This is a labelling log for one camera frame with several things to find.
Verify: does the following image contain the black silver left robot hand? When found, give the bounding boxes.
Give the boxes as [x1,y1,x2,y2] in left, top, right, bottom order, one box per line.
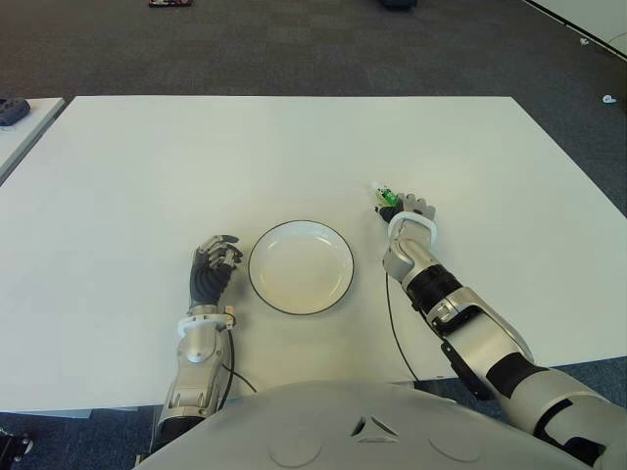
[188,233,245,309]

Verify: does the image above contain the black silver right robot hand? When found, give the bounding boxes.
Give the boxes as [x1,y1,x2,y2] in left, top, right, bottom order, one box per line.
[374,193,438,228]

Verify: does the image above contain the green white toothpaste tube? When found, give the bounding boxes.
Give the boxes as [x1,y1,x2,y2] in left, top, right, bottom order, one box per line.
[369,180,399,207]

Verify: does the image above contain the white plate with black rim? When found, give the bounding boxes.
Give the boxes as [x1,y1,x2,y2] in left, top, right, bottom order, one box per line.
[247,219,356,315]

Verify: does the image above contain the grey robot torso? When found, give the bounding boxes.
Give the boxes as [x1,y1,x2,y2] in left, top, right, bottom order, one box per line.
[131,380,608,470]

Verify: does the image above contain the white side table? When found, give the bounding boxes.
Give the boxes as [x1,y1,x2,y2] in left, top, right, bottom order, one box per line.
[0,97,68,185]

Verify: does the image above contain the black device on floor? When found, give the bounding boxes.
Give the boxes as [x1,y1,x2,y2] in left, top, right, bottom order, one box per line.
[0,428,34,459]

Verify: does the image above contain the white board with black edge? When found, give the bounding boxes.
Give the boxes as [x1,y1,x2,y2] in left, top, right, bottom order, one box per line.
[521,0,627,60]

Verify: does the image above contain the black game controller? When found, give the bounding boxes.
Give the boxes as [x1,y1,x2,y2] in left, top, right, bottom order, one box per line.
[0,96,30,127]

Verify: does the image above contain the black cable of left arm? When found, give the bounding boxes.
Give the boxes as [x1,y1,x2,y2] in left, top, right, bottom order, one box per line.
[219,317,259,396]

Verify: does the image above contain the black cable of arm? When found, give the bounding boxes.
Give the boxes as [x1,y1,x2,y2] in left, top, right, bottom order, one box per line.
[219,317,259,396]
[384,273,420,381]

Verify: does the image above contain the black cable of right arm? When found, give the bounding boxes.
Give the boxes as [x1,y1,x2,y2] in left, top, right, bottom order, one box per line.
[384,273,420,381]

